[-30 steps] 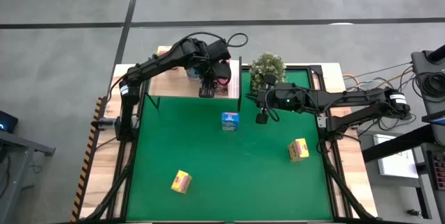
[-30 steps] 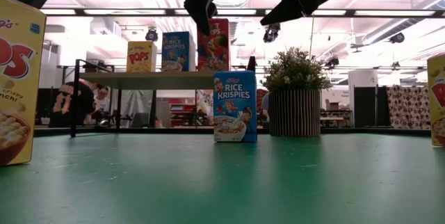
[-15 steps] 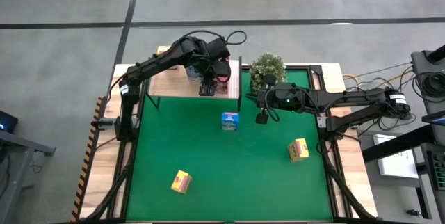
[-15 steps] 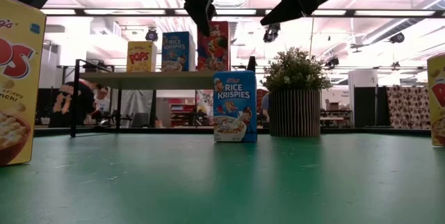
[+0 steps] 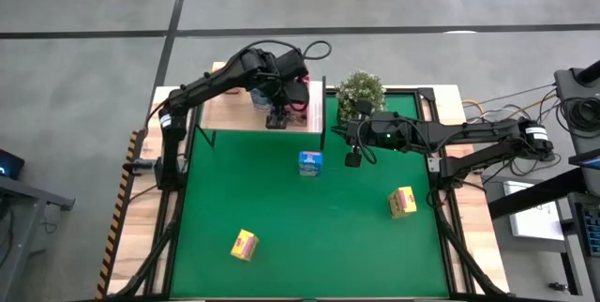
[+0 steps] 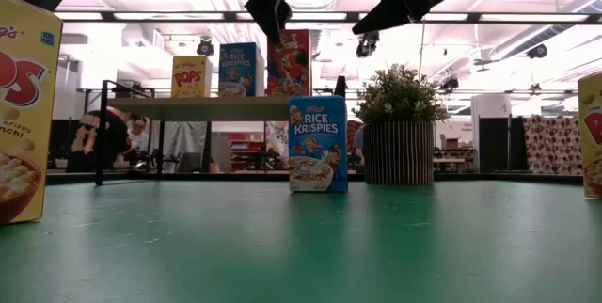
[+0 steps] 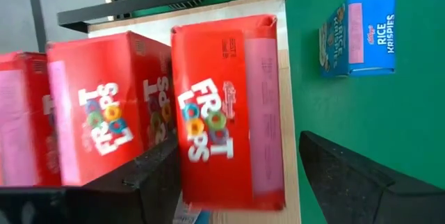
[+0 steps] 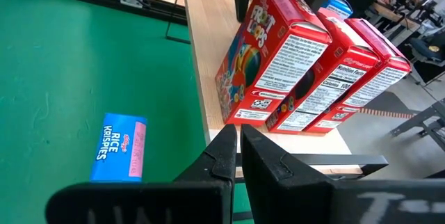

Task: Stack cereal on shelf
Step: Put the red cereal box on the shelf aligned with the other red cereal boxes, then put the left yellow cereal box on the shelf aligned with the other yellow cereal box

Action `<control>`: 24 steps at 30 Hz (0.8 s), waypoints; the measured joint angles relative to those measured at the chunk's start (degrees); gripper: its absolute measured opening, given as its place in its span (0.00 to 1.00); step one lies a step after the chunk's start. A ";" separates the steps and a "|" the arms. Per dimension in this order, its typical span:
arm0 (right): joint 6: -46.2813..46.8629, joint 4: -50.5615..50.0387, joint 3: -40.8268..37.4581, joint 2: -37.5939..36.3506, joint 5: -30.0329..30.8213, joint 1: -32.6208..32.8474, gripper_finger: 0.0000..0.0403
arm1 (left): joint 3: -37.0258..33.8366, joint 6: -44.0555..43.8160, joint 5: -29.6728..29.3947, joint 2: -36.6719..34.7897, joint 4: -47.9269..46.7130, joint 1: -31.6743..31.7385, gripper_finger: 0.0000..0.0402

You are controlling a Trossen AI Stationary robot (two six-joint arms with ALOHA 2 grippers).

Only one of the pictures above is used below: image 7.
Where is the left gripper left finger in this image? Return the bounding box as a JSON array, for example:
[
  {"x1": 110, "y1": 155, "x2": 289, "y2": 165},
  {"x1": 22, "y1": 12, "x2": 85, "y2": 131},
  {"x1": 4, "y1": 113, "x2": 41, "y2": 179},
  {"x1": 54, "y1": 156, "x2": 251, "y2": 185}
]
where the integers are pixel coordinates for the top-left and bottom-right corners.
[{"x1": 0, "y1": 136, "x2": 182, "y2": 224}]

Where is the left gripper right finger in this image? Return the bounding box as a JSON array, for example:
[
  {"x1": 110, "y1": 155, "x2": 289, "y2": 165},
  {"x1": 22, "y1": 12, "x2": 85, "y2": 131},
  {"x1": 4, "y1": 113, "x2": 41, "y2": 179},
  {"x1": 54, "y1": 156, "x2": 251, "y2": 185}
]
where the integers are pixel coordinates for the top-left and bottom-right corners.
[{"x1": 298, "y1": 129, "x2": 445, "y2": 224}]

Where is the blue Rice Krispies cereal box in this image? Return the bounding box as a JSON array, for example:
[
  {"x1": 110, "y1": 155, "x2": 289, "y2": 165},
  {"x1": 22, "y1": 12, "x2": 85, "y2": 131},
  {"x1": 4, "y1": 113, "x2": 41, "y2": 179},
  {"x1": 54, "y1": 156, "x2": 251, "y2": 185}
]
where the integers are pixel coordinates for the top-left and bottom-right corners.
[
  {"x1": 172, "y1": 191, "x2": 212, "y2": 224},
  {"x1": 318, "y1": 0, "x2": 397, "y2": 79}
]

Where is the red Froot Loops cereal box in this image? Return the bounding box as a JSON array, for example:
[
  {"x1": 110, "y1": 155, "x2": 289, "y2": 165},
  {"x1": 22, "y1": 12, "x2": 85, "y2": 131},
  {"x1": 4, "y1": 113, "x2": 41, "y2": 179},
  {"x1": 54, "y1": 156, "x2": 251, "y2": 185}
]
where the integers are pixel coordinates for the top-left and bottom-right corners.
[
  {"x1": 170, "y1": 14, "x2": 286, "y2": 211},
  {"x1": 0, "y1": 50, "x2": 63, "y2": 187},
  {"x1": 46, "y1": 31, "x2": 180, "y2": 187}
]

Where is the green table mat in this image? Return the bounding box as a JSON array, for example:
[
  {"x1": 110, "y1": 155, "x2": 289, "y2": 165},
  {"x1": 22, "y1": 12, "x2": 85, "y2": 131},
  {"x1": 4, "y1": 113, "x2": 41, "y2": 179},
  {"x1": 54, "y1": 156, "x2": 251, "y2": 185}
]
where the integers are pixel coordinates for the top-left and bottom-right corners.
[{"x1": 127, "y1": 0, "x2": 445, "y2": 224}]

